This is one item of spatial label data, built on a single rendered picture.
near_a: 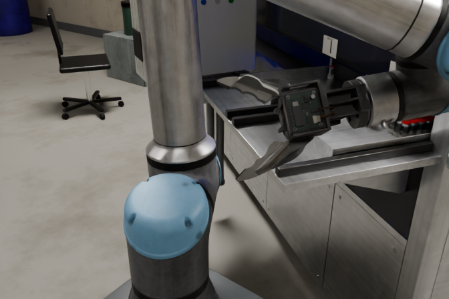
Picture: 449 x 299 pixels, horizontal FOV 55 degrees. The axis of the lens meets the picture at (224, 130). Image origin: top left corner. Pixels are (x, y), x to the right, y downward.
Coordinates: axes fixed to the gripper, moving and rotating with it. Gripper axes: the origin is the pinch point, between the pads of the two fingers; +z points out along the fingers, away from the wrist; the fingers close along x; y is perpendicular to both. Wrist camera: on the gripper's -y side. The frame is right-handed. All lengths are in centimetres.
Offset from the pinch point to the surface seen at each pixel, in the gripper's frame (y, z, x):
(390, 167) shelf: -32.0, -35.9, 10.7
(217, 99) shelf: -68, -2, -19
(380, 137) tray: -44, -40, 3
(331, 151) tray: -31.8, -23.6, 4.7
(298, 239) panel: -122, -26, 35
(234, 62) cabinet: -115, -14, -44
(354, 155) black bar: -31.3, -28.4, 6.6
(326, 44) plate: -71, -41, -32
